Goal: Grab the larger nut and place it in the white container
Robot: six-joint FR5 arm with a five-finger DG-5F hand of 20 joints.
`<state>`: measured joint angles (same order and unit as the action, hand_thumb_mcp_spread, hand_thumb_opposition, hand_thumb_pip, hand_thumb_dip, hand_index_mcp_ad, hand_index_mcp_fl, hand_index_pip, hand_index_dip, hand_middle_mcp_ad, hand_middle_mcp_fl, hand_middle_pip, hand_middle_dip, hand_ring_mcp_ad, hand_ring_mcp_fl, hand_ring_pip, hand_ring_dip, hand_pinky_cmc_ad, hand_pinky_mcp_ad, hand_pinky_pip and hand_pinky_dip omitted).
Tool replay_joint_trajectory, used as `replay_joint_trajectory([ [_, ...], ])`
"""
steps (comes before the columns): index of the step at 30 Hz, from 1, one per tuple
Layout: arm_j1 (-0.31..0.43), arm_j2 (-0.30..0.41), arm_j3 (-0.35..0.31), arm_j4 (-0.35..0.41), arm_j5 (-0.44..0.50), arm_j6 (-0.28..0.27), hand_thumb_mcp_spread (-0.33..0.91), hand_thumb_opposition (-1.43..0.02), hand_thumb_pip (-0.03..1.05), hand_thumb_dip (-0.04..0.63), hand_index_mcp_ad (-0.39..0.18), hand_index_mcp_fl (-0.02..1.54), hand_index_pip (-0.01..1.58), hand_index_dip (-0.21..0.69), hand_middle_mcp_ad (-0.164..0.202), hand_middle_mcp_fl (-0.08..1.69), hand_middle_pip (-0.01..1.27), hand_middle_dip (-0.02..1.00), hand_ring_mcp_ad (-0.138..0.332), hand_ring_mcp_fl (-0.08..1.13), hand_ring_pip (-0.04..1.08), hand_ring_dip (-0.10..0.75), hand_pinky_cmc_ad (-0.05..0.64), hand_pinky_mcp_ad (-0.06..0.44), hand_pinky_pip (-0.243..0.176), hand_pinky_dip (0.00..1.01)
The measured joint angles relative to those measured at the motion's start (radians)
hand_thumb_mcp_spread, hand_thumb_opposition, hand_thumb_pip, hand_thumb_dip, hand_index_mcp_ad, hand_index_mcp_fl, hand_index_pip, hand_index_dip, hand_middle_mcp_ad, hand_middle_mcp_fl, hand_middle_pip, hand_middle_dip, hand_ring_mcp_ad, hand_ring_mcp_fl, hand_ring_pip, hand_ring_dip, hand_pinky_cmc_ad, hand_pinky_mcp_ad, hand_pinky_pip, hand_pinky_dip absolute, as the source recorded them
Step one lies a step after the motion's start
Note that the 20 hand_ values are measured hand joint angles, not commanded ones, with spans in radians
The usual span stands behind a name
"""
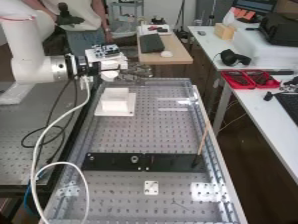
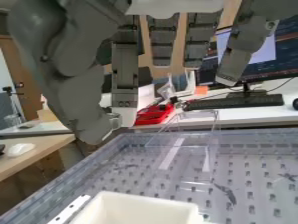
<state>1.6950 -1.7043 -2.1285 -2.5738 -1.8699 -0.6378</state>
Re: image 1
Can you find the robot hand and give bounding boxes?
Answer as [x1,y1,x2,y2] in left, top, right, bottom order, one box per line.
[84,44,154,83]

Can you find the black flat box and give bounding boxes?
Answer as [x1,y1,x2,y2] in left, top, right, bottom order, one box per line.
[138,33,166,55]

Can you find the small white box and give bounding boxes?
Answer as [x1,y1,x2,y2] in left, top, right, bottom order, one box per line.
[93,87,138,118]

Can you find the wooden desk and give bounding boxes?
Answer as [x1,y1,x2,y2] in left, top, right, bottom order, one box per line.
[136,25,195,80]

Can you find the person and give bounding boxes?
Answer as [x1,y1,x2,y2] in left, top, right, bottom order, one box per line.
[21,0,114,58]

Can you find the clear box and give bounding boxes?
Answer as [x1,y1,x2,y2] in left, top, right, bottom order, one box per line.
[41,77,247,224]

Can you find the small cardboard box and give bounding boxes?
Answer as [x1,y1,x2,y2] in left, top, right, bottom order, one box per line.
[213,22,237,41]

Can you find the black headphones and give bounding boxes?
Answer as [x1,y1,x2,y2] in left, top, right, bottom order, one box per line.
[218,48,253,67]

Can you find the red tray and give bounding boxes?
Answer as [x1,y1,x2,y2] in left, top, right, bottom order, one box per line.
[219,69,258,90]
[245,68,282,90]

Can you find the black plate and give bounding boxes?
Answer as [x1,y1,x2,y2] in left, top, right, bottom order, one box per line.
[81,152,209,174]

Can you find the thin stick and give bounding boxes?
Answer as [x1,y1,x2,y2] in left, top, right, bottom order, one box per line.
[195,114,213,157]

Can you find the white desk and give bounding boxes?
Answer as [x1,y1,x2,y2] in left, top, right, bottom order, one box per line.
[211,73,298,188]
[187,23,298,134]

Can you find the computer screen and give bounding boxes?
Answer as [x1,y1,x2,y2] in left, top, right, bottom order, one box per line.
[231,0,279,15]

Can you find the black bag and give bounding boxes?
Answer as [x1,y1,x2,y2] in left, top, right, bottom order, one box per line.
[258,12,298,47]

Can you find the black keyboard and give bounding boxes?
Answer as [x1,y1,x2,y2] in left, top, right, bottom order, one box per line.
[273,92,298,127]

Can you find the black cable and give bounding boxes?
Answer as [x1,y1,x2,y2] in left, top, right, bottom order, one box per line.
[19,78,90,168]

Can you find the white cable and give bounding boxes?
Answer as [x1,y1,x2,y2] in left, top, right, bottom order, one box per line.
[28,76,93,224]

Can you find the small white square bracket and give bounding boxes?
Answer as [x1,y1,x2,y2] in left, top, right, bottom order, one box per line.
[142,180,161,196]

